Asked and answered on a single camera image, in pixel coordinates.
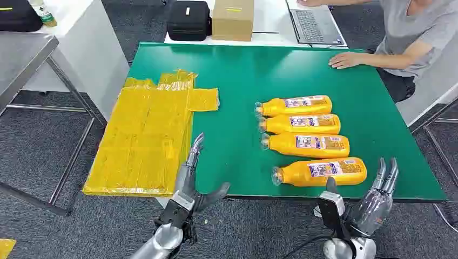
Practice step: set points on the orange drink bottle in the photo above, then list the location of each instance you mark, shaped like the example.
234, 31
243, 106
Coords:
275, 107
279, 125
297, 175
286, 144

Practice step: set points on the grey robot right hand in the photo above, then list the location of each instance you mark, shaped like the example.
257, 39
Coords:
374, 211

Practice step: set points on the yellow plastic sheet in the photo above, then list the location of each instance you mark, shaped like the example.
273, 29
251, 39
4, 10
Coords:
143, 143

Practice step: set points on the black stool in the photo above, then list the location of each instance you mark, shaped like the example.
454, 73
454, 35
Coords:
406, 94

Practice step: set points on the yellow scrap on floor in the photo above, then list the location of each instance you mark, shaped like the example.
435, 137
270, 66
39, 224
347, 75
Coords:
6, 248

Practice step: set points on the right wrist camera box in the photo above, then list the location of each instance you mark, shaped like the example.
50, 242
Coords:
332, 211

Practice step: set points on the white cabinet desk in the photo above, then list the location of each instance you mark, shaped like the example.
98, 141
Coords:
89, 53

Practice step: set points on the green table mat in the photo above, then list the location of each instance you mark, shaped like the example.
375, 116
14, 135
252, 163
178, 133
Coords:
250, 89

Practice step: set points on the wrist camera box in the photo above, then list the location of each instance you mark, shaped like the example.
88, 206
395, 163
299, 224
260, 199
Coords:
332, 211
177, 211

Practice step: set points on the person's left hand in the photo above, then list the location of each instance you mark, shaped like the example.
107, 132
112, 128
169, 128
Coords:
345, 60

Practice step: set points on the white table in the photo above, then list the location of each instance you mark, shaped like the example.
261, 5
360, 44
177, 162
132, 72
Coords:
272, 18

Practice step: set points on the grey laptop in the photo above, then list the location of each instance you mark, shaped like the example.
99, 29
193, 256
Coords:
315, 25

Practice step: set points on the black zip case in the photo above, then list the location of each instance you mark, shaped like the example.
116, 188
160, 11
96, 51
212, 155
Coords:
188, 21

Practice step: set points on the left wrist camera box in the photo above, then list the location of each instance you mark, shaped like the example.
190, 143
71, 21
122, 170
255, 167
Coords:
177, 211

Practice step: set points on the black bag with yellow mark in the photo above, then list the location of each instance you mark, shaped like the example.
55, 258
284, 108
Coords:
18, 14

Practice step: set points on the steel table frame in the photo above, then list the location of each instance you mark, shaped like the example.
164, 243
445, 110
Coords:
438, 146

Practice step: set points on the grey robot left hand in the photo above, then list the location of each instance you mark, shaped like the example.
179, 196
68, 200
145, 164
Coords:
186, 178

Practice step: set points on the clear bottle with green label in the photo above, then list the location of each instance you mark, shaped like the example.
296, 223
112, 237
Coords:
44, 14

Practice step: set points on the person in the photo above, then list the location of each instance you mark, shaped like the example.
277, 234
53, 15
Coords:
411, 25

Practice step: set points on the white side desk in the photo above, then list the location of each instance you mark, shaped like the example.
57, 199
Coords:
433, 89

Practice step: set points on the steel bench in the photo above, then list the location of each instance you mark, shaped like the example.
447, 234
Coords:
21, 57

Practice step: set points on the white table leg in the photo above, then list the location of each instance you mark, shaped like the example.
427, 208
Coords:
163, 203
317, 211

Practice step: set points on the brown cardboard box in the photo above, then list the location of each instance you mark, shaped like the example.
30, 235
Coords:
232, 21

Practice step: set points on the person's right hand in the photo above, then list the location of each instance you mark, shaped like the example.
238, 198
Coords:
309, 3

